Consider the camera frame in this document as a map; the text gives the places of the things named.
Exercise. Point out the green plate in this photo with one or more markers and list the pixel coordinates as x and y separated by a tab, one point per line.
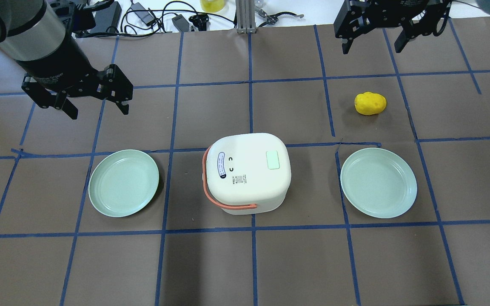
379	183
123	183

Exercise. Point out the black laptop device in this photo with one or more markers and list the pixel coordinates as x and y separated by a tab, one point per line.
106	20

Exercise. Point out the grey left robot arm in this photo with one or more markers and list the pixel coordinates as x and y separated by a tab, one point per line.
37	35

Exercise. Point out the metal clamp tool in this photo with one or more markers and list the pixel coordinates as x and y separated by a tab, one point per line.
274	18

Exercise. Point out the left green plate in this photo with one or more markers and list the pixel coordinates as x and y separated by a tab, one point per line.
123	183

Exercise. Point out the white rice cooker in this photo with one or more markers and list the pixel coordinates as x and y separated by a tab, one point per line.
246	174

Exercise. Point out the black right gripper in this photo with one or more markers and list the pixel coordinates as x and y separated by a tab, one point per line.
382	17

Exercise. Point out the yellow potato toy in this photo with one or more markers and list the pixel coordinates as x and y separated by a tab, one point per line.
370	103

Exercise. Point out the right green plate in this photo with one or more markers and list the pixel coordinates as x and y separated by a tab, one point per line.
379	183

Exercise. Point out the yellow cup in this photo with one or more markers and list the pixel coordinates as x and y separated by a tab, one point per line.
212	6

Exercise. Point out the aluminium frame post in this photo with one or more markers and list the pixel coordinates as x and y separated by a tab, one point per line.
245	17

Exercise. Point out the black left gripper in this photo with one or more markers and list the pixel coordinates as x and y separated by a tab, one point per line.
58	60

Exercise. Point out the black power adapter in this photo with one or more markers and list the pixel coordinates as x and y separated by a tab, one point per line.
181	24

